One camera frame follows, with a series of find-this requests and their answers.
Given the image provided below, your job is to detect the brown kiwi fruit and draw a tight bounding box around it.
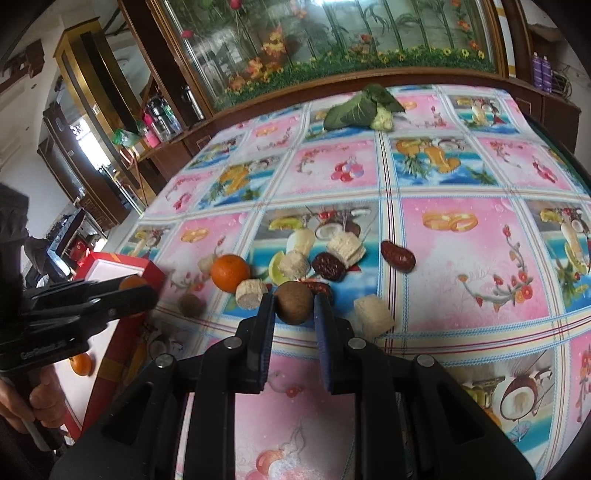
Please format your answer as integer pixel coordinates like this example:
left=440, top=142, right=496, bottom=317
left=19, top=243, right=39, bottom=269
left=274, top=281, right=314, bottom=325

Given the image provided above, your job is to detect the steel thermos flask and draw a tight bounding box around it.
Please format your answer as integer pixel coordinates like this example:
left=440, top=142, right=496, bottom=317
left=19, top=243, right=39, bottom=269
left=182, top=85, right=204, bottom=121

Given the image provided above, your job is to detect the dark red jujube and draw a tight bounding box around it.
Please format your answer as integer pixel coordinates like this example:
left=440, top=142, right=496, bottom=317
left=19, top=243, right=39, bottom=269
left=311, top=251, right=346, bottom=282

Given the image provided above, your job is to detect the small pale sugarcane piece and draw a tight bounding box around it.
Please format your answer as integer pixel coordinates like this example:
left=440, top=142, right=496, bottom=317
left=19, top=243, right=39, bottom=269
left=197, top=253, right=216, bottom=275

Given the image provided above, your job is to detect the fruit pattern tablecloth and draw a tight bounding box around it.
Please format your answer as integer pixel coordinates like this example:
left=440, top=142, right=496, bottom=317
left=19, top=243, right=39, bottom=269
left=119, top=85, right=590, bottom=478

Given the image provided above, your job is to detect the red white tray box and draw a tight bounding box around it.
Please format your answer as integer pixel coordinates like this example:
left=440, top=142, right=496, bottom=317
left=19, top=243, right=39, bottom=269
left=55, top=253, right=165, bottom=441

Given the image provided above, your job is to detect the orange tangerine in tray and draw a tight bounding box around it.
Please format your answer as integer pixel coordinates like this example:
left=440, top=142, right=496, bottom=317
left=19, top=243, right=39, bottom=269
left=69, top=353, right=94, bottom=377

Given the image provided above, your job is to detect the green leafy cabbage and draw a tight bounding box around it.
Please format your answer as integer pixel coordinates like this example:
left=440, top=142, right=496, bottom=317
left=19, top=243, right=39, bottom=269
left=324, top=83, right=406, bottom=132

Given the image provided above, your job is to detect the purple bottle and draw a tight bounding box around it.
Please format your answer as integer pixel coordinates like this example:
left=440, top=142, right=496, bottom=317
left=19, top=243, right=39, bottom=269
left=531, top=52, right=543, bottom=90
left=541, top=56, right=553, bottom=93

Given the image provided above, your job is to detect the red jujube date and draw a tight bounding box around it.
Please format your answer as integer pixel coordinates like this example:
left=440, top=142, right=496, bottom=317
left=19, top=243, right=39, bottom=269
left=381, top=240, right=416, bottom=273

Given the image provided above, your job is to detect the pale sugarcane chunk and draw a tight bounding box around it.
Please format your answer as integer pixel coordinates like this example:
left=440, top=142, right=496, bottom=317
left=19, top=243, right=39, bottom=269
left=353, top=294, right=394, bottom=340
left=286, top=228, right=315, bottom=257
left=327, top=232, right=367, bottom=268
left=279, top=250, right=311, bottom=280
left=235, top=279, right=269, bottom=310

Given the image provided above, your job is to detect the gold frame doorway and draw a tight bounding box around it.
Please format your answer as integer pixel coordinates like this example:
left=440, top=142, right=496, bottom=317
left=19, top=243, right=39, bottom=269
left=54, top=17, right=152, bottom=210

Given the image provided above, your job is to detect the glass flower display cabinet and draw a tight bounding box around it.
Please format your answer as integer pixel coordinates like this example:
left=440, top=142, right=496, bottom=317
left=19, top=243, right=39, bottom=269
left=148, top=0, right=506, bottom=113

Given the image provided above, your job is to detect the green plastic bag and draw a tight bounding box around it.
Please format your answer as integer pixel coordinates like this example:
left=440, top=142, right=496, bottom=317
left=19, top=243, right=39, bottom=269
left=112, top=128, right=141, bottom=148

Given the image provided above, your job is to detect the small brown longan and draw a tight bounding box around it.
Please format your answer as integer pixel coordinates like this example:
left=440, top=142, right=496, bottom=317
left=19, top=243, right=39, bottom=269
left=177, top=293, right=206, bottom=319

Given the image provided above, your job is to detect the person's left hand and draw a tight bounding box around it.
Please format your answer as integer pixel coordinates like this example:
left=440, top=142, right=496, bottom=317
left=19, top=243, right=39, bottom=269
left=0, top=365, right=66, bottom=433

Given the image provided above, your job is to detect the pink thermos bottle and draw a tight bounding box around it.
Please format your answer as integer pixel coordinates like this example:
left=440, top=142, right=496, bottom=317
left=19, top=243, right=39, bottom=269
left=142, top=112, right=160, bottom=148

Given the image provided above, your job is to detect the orange tangerine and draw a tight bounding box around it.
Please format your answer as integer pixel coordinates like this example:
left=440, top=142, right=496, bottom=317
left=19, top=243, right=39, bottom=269
left=211, top=254, right=250, bottom=294
left=118, top=275, right=147, bottom=290
left=69, top=353, right=94, bottom=377

